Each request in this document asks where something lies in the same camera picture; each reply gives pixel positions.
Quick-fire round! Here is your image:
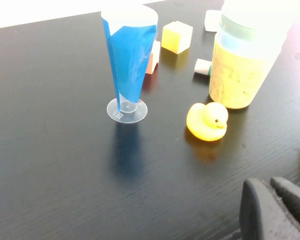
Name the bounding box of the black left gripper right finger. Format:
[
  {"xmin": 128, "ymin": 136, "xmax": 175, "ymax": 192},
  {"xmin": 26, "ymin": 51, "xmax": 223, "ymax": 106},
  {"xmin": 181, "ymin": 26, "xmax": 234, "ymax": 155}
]
[{"xmin": 270, "ymin": 176, "xmax": 300, "ymax": 240}]

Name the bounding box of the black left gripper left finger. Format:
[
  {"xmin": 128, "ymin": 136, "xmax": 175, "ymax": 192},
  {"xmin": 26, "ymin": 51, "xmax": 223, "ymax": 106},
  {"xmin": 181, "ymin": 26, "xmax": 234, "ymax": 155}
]
[{"xmin": 239, "ymin": 177, "xmax": 300, "ymax": 240}]

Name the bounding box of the light blue plastic cup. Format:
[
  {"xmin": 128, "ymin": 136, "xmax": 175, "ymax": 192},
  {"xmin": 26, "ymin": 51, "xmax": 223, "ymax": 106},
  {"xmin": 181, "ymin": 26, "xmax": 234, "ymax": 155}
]
[{"xmin": 216, "ymin": 28, "xmax": 283, "ymax": 57}]

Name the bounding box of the green plastic cup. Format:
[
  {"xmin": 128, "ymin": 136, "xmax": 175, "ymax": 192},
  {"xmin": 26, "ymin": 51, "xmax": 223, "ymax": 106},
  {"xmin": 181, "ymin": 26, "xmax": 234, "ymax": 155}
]
[{"xmin": 219, "ymin": 13, "xmax": 291, "ymax": 41}]

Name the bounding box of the yellow rubber duck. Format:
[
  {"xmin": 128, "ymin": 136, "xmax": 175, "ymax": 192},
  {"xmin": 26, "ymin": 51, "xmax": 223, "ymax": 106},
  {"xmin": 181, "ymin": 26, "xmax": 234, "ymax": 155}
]
[{"xmin": 186, "ymin": 101, "xmax": 230, "ymax": 142}]

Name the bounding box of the yellow plastic cup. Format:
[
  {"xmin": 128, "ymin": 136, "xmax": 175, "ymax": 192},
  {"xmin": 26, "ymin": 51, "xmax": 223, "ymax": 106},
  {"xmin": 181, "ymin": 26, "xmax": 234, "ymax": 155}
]
[{"xmin": 208, "ymin": 37, "xmax": 276, "ymax": 110}]

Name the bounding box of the green white glue stick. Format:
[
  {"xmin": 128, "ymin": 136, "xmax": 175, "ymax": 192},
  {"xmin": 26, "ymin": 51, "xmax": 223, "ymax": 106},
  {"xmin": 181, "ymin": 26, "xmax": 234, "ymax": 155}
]
[{"xmin": 193, "ymin": 58, "xmax": 212, "ymax": 77}]

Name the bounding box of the orange wooden block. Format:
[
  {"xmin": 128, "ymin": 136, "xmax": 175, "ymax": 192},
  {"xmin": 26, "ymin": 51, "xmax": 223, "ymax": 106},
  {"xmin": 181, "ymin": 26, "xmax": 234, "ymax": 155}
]
[{"xmin": 144, "ymin": 40, "xmax": 161, "ymax": 75}]

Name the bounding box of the yellow wooden cube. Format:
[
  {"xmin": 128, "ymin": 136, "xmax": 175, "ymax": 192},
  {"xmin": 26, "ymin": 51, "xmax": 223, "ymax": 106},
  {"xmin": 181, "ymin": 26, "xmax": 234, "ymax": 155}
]
[{"xmin": 161, "ymin": 20, "xmax": 194, "ymax": 55}]

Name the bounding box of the white cube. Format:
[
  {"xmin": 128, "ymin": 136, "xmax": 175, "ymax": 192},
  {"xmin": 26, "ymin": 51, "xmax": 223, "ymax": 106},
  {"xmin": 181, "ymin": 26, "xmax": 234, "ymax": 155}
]
[{"xmin": 204, "ymin": 9, "xmax": 223, "ymax": 33}]

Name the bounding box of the blue conical measuring cup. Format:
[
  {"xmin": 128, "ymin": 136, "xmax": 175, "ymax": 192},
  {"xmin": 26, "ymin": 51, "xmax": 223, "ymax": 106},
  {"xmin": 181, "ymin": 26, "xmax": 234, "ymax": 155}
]
[{"xmin": 100, "ymin": 4, "xmax": 159, "ymax": 125}]

